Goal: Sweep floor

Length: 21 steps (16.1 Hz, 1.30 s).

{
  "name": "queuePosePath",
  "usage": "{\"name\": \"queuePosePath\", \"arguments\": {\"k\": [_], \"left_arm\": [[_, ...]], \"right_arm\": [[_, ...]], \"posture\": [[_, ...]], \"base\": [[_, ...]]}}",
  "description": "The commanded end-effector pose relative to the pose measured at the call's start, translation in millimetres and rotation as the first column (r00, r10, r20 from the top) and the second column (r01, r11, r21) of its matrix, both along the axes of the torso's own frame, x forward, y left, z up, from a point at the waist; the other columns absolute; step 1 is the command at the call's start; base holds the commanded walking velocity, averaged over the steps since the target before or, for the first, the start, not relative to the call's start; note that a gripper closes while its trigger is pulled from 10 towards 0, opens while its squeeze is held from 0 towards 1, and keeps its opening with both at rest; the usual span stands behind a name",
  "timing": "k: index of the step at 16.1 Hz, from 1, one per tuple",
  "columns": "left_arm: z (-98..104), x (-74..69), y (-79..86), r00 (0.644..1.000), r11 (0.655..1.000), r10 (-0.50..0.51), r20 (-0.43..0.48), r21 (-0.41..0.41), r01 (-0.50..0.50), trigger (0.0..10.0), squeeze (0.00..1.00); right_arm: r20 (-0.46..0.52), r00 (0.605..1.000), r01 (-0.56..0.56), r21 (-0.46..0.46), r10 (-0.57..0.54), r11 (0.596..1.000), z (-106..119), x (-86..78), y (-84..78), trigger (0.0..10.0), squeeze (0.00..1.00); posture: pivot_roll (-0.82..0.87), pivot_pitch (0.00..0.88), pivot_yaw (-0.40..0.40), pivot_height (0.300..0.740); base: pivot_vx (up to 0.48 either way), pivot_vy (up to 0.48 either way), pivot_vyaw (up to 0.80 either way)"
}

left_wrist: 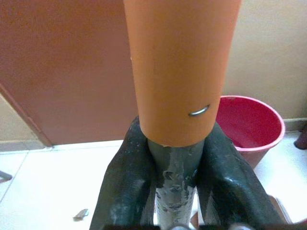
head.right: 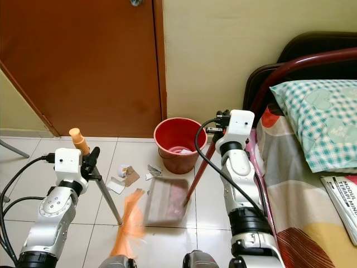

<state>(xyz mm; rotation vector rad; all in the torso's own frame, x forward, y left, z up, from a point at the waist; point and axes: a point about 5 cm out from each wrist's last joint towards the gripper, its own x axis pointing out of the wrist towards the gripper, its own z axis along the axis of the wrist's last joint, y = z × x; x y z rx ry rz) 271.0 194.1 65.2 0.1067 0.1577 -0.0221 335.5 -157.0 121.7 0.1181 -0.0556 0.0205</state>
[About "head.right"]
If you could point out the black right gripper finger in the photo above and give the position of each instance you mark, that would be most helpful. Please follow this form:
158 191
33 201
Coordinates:
222 113

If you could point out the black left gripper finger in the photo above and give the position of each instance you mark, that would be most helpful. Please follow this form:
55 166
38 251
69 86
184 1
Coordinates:
95 156

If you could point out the orange broom with silver pole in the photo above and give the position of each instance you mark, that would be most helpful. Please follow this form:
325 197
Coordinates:
111 202

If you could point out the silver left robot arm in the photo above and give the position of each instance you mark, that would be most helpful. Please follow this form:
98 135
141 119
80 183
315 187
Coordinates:
53 218

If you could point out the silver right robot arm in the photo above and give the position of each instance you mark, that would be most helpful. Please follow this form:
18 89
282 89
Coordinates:
245 190

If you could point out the flat white paper scrap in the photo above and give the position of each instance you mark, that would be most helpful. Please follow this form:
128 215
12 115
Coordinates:
115 186

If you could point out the small white crumpled paper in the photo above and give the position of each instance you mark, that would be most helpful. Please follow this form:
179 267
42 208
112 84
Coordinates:
122 170

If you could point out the brown cardboard scrap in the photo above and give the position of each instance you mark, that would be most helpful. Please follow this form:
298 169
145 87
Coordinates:
131 176

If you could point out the white paper rubbish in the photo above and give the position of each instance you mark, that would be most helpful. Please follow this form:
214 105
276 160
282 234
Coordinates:
183 150

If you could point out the red plastic bucket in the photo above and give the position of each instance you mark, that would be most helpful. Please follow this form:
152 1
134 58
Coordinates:
164 135

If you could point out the crumpled silver wrapper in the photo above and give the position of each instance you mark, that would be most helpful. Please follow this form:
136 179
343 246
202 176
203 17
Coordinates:
154 171

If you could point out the pink crumpled rubbish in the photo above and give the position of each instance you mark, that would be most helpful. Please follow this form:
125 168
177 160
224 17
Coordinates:
173 200

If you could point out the grey metal chair leg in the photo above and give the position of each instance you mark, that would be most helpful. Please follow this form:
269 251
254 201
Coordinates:
4 197
6 149

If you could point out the grey robot left leg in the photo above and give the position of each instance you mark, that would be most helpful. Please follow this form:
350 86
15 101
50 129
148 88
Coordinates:
117 262

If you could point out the grey robot leg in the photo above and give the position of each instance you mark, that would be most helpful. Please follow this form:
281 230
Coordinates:
117 262
201 260

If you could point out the green checkered pillow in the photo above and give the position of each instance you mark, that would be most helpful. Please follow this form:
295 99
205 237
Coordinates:
318 123

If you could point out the dark maroon bed headboard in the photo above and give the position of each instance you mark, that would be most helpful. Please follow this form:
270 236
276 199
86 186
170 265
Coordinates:
307 61

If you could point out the brown wooden door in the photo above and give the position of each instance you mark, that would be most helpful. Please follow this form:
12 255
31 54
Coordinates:
78 56

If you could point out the patterned bed sheet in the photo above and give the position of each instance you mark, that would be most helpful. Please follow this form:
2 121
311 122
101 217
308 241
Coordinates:
301 206

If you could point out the grey robot right leg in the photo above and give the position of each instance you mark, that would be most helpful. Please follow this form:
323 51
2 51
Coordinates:
201 260

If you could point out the silver door knob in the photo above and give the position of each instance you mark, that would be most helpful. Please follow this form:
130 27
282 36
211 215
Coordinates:
136 2

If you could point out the white printed book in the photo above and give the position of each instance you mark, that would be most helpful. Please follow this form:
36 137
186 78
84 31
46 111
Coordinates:
343 204

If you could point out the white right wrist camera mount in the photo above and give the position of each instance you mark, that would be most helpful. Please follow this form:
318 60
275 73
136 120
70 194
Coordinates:
240 124

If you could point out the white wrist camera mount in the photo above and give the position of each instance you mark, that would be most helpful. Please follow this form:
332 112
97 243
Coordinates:
240 124
67 162

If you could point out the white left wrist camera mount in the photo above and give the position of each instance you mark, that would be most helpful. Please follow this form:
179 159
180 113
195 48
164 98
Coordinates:
67 162

